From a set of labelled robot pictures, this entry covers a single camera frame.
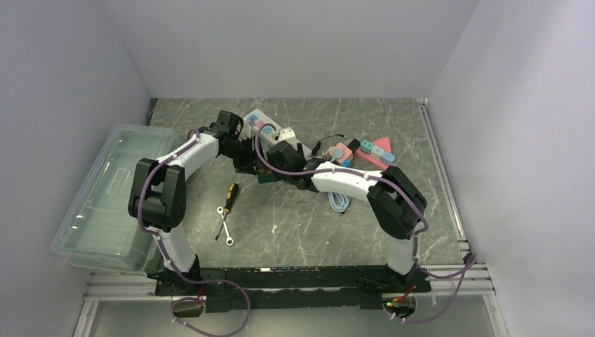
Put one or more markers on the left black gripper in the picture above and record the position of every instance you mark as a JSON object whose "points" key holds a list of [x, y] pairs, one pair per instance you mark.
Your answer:
{"points": [[246, 166]]}

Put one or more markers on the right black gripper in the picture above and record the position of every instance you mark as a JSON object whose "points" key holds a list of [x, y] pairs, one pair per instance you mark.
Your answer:
{"points": [[271, 160]]}

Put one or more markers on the dark green cube socket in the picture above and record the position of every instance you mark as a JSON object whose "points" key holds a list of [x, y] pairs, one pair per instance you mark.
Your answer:
{"points": [[265, 176]]}

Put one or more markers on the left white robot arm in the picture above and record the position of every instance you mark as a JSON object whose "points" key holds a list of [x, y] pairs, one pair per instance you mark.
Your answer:
{"points": [[158, 198]]}

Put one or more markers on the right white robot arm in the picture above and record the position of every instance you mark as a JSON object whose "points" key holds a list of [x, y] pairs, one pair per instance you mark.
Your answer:
{"points": [[397, 204]]}

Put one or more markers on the pink socket adapter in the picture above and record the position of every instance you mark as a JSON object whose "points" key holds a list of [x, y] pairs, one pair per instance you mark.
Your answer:
{"points": [[339, 153]]}

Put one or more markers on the teal blue plug adapter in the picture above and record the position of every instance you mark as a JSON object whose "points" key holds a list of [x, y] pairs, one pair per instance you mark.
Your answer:
{"points": [[346, 163]]}

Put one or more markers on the white multicolour power strip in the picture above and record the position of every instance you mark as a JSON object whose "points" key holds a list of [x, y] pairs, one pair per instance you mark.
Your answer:
{"points": [[269, 129]]}

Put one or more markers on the black yellow screwdriver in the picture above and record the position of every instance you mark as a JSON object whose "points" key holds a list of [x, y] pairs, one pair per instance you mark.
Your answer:
{"points": [[231, 197]]}

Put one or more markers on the pink triangular power strip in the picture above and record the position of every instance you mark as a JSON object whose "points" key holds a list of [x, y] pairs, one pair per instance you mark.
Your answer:
{"points": [[377, 152]]}

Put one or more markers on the silver ratchet wrench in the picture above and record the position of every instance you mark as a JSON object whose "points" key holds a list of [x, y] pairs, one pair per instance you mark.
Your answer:
{"points": [[224, 227]]}

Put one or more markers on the clear plastic storage bin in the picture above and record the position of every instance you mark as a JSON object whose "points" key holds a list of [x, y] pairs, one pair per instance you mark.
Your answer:
{"points": [[97, 232]]}

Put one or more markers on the black aluminium base frame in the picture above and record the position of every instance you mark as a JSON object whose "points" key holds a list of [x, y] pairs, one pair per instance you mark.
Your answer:
{"points": [[238, 288]]}

